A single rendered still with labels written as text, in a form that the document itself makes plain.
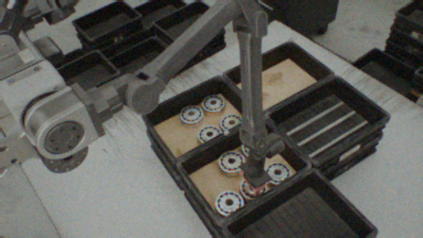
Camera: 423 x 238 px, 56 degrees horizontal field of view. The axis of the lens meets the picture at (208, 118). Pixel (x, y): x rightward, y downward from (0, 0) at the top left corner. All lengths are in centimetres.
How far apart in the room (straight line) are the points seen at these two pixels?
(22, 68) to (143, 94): 29
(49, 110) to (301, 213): 93
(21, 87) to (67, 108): 12
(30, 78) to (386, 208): 133
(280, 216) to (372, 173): 50
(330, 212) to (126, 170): 86
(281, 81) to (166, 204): 76
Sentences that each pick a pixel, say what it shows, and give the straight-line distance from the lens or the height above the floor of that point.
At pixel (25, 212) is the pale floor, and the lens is 272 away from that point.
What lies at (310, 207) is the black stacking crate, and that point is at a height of 83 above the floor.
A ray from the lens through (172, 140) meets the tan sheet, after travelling 166.
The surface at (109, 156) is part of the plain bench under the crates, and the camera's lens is 184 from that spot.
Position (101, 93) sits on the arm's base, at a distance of 94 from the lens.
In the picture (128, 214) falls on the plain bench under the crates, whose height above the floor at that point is 70.
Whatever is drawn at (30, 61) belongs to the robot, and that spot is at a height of 152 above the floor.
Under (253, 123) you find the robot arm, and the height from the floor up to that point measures 119.
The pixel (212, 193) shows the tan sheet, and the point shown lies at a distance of 149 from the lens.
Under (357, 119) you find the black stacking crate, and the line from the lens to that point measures 177.
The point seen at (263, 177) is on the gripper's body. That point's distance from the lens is 137.
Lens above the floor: 211
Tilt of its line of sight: 48 degrees down
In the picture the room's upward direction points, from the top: 6 degrees counter-clockwise
